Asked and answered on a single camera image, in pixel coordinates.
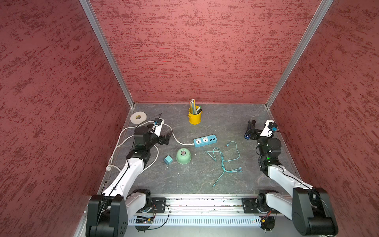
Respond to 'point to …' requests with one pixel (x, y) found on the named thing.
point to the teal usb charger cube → (168, 159)
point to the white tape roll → (137, 117)
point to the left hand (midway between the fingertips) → (164, 130)
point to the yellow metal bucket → (194, 119)
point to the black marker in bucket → (199, 110)
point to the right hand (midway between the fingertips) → (255, 123)
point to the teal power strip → (205, 140)
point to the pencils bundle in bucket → (192, 102)
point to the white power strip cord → (109, 167)
